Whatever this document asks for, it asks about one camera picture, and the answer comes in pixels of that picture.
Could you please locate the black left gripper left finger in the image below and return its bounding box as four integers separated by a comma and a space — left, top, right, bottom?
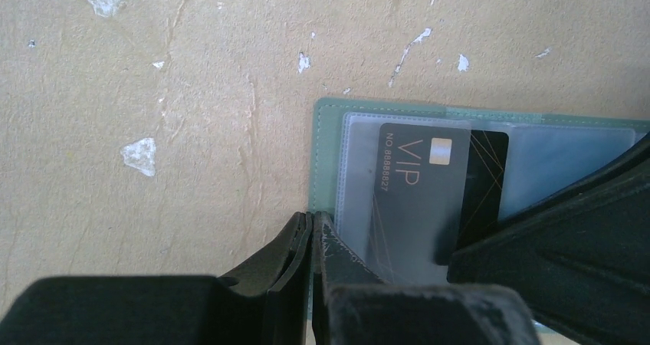
1, 212, 313, 344

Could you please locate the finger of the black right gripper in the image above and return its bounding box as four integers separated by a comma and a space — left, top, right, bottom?
448, 137, 649, 344

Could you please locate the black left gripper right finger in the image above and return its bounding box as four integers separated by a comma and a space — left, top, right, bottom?
312, 212, 540, 344

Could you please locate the green card holder wallet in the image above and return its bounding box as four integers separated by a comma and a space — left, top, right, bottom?
310, 98, 649, 284

